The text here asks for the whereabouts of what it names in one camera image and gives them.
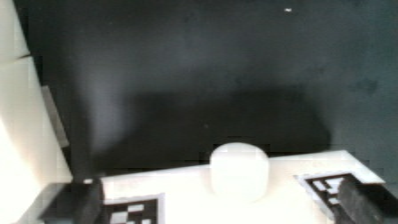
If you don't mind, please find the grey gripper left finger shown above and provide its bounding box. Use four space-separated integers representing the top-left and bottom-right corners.
39 182 103 224

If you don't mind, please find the white front fence bar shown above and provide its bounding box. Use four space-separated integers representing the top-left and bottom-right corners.
0 0 73 224

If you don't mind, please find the white front drawer box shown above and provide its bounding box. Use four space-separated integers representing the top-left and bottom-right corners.
99 143 383 224

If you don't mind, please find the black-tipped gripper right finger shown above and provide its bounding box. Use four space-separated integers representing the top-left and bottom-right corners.
335 177 398 224

